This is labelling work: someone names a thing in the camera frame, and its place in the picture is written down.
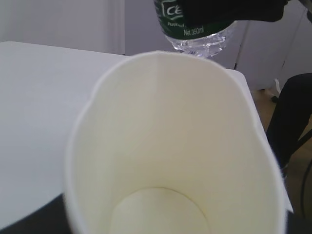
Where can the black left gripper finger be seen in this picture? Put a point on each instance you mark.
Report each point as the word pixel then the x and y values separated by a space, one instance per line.
pixel 49 219

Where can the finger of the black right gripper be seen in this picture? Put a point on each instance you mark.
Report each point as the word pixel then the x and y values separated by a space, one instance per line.
pixel 211 11

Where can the clear plastic water bottle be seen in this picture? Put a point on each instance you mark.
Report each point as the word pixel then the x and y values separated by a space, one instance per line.
pixel 204 40

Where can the white paper cup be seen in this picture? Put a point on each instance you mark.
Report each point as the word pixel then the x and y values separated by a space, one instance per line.
pixel 169 143

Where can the black chair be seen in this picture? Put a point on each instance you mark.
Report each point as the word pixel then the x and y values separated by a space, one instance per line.
pixel 290 118

